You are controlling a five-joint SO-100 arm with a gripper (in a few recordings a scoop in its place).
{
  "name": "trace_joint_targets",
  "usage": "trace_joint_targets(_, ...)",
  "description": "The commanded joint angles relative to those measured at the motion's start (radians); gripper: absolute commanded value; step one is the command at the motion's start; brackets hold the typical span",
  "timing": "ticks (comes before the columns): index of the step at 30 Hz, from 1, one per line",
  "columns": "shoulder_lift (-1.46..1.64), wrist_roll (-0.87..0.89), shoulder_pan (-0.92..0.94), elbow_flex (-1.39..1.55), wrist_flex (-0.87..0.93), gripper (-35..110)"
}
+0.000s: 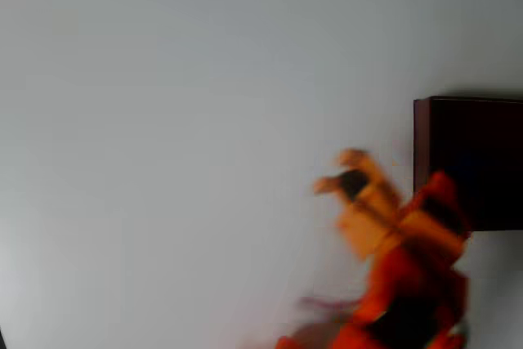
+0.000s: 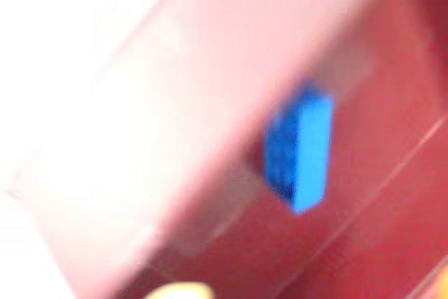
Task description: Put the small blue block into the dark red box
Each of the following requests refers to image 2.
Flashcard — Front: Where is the dark red box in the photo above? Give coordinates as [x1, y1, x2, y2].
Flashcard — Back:
[5, 0, 448, 299]

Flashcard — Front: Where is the blue lego brick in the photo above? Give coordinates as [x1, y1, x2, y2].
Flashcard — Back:
[262, 80, 334, 216]

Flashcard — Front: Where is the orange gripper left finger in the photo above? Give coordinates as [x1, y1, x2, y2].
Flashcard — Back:
[148, 281, 215, 299]

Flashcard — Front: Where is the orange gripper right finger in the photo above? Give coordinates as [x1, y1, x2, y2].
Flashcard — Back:
[418, 263, 448, 299]

